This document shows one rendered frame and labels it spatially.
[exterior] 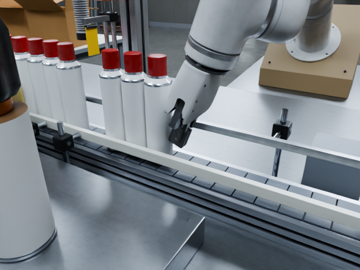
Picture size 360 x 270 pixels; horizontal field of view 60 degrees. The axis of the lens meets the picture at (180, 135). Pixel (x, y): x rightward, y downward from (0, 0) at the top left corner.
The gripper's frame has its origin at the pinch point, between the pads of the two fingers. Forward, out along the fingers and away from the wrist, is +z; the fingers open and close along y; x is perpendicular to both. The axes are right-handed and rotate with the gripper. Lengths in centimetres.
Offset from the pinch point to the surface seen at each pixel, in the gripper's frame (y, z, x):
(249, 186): 4.3, -2.1, 15.6
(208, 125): -3.1, -3.1, 3.4
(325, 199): -2.8, -3.0, 26.8
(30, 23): -98, 62, -170
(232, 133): -3.1, -4.4, 8.1
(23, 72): 1.9, 7.9, -41.4
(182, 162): 4.2, 1.6, 3.8
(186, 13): -755, 199, -388
